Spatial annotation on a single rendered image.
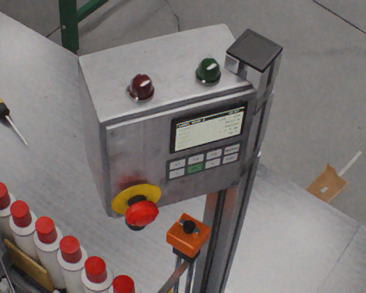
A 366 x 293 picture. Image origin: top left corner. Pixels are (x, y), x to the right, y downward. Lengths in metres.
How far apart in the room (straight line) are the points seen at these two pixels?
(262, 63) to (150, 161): 0.16
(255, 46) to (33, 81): 0.92
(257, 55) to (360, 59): 2.18
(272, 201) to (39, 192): 0.46
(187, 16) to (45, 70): 1.37
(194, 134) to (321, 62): 2.10
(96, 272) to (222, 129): 0.37
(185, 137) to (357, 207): 1.75
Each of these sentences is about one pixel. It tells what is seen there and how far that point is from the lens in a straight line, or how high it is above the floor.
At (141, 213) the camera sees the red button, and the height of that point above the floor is 1.34.
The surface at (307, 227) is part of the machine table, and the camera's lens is 1.40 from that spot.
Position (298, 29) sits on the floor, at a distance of 2.93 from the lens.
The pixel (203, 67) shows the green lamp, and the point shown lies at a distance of 0.71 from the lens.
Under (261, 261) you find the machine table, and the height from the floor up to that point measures 0.83.
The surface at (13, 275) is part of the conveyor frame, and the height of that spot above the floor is 0.88.
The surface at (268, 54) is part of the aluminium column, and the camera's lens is 0.73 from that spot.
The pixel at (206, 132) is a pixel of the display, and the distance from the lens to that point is 0.75.
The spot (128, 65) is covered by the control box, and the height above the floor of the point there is 1.47.
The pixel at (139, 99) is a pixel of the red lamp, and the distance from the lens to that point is 0.70.
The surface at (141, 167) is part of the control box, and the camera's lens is 0.77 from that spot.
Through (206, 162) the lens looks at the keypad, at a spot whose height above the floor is 1.37.
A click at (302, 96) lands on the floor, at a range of 2.68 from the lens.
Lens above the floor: 2.03
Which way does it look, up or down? 54 degrees down
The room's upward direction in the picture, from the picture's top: 4 degrees clockwise
